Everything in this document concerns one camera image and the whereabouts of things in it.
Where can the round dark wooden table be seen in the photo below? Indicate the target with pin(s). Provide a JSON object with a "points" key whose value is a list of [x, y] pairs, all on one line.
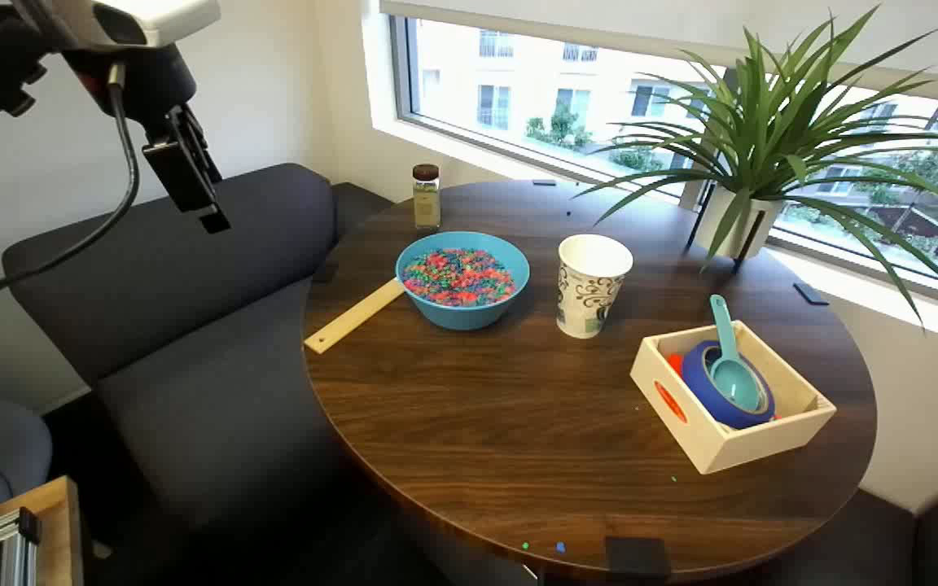
{"points": [[541, 449]]}

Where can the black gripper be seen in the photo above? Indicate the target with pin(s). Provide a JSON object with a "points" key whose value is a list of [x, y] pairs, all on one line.
{"points": [[181, 160]]}

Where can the green potted plant white pot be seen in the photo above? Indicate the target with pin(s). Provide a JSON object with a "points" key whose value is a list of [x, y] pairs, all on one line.
{"points": [[776, 124]]}

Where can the dark grey sofa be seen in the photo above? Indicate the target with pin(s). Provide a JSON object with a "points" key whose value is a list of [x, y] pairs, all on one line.
{"points": [[192, 354]]}

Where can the blue measuring cup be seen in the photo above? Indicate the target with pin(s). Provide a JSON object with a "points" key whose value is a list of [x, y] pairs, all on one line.
{"points": [[698, 360]]}

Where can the white wooden tray box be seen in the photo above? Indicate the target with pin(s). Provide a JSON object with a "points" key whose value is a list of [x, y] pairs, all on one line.
{"points": [[799, 408]]}

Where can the blue bowl with colourful beads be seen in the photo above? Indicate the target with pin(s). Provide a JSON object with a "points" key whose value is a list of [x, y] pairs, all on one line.
{"points": [[465, 282]]}

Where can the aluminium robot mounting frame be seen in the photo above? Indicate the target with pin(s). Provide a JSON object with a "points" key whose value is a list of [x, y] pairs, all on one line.
{"points": [[39, 538]]}

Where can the teal measuring scoop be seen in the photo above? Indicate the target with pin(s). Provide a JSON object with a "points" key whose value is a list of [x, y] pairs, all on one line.
{"points": [[729, 375]]}

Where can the spice jar with brown lid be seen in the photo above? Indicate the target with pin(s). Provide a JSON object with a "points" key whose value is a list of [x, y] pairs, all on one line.
{"points": [[427, 198]]}

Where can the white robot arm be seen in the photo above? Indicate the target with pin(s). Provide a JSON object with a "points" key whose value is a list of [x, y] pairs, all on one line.
{"points": [[131, 48]]}

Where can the wooden ruler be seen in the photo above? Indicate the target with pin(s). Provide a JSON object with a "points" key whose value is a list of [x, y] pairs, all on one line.
{"points": [[353, 317]]}

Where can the white patterned paper cup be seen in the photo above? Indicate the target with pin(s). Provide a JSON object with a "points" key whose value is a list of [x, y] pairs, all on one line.
{"points": [[586, 282]]}

